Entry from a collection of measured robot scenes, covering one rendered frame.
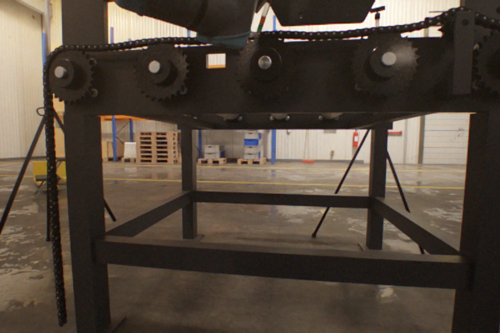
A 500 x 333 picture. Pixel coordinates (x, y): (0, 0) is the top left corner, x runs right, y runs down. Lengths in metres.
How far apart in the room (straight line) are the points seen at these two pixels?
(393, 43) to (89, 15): 0.88
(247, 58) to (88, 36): 0.53
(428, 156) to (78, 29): 10.44
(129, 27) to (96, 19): 11.33
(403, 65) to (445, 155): 10.30
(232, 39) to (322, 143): 9.43
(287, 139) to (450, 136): 5.39
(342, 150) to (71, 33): 9.39
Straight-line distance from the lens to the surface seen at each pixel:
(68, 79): 0.96
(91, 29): 1.05
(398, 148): 10.40
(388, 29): 0.81
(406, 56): 0.81
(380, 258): 0.87
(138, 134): 9.28
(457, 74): 0.82
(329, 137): 9.90
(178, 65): 0.82
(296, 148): 9.80
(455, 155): 11.19
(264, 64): 0.72
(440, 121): 10.95
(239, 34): 0.50
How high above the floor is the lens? 0.66
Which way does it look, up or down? 5 degrees down
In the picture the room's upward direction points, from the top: straight up
